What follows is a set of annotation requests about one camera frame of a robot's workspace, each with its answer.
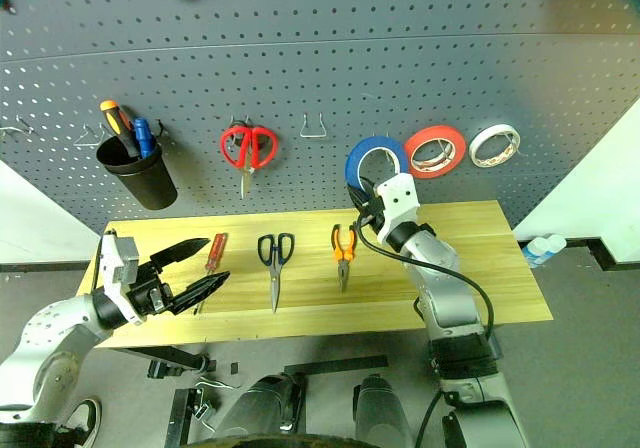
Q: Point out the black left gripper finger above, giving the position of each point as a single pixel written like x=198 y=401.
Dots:
x=200 y=290
x=180 y=250

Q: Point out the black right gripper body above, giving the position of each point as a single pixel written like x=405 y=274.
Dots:
x=372 y=213

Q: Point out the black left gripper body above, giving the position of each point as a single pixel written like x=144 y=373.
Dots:
x=150 y=293

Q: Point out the blue tape roll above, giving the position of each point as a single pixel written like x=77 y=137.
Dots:
x=372 y=143

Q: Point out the orange black pliers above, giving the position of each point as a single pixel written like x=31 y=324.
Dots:
x=343 y=273

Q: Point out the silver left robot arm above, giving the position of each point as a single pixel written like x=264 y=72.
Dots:
x=55 y=328

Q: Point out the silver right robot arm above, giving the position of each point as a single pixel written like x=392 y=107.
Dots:
x=440 y=278

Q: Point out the red tape roll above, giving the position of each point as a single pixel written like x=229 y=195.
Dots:
x=432 y=132

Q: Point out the white tape roll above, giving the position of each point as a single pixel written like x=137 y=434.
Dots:
x=492 y=129

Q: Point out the grey perforated pegboard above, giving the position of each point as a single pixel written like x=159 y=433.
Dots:
x=320 y=43

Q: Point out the black plastic cup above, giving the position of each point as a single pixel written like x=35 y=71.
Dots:
x=145 y=183

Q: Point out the black cup hook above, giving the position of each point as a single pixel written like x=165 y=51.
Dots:
x=160 y=128

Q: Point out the black table leg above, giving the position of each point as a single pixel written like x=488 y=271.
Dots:
x=180 y=418

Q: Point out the dark grey rounded shape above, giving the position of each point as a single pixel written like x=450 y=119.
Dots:
x=265 y=408

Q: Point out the long metal peg hook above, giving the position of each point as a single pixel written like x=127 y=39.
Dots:
x=232 y=120

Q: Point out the clear plastic bottle blue label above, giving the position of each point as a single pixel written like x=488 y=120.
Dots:
x=536 y=253
x=556 y=245

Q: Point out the small metal peg hook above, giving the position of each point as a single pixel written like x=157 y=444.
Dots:
x=25 y=124
x=7 y=132

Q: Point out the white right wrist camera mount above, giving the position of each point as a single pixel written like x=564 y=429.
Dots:
x=400 y=198

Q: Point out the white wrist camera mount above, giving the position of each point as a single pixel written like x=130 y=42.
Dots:
x=107 y=263
x=400 y=198

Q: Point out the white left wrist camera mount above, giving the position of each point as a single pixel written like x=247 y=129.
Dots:
x=107 y=263

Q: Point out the black table frame bar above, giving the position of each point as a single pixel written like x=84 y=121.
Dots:
x=165 y=358
x=335 y=364

